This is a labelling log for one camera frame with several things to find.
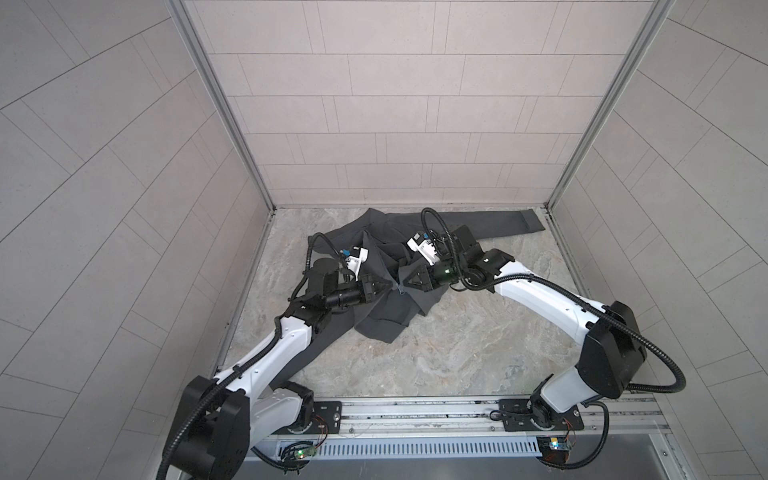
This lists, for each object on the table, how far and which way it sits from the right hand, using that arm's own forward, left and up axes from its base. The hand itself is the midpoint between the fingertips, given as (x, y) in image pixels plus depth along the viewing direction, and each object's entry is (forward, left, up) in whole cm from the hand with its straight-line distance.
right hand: (405, 285), depth 74 cm
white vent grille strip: (-31, +3, -19) cm, 37 cm away
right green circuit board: (-33, -33, -20) cm, 51 cm away
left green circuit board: (-31, +24, -15) cm, 42 cm away
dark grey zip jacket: (+16, +5, -12) cm, 20 cm away
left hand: (0, +2, 0) cm, 2 cm away
